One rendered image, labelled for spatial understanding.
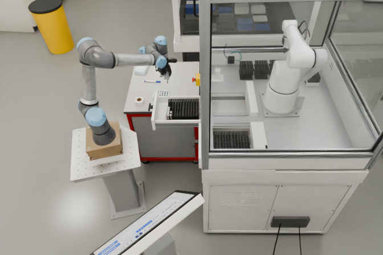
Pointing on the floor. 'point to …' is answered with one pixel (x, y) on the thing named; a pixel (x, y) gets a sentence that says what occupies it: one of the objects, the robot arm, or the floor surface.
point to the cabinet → (273, 206)
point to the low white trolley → (156, 155)
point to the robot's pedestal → (123, 186)
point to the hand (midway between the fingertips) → (167, 77)
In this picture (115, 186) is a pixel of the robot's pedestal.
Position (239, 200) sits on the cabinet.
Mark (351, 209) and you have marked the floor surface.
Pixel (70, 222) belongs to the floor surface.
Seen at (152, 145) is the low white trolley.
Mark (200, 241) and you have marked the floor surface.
